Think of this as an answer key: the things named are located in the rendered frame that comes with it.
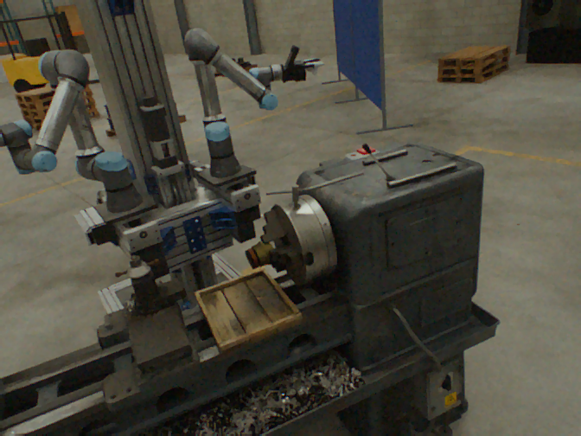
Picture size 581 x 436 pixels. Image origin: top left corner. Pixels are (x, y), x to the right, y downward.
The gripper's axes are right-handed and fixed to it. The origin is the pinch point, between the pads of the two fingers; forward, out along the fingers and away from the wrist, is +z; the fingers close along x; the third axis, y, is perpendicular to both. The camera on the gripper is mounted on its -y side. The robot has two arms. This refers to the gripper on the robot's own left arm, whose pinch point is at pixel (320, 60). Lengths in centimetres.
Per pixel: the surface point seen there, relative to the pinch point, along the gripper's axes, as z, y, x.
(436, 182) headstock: 12, 20, 96
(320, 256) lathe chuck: -32, 36, 103
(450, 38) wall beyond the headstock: 569, 242, -850
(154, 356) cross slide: -91, 45, 119
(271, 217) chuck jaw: -45, 29, 83
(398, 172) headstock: 5, 22, 82
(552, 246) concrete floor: 165, 159, 2
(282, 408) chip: -55, 83, 123
